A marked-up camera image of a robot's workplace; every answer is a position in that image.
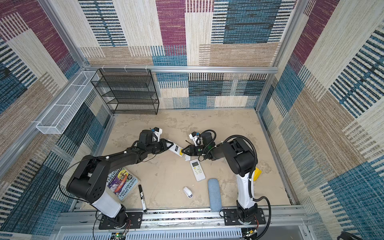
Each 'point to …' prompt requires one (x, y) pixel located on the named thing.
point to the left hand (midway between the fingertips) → (173, 142)
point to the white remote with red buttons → (176, 149)
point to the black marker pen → (142, 198)
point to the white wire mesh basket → (56, 120)
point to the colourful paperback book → (122, 184)
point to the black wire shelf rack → (127, 91)
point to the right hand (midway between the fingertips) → (184, 152)
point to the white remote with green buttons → (198, 170)
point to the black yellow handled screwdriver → (191, 145)
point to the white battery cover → (187, 157)
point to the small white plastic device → (188, 192)
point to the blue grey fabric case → (214, 194)
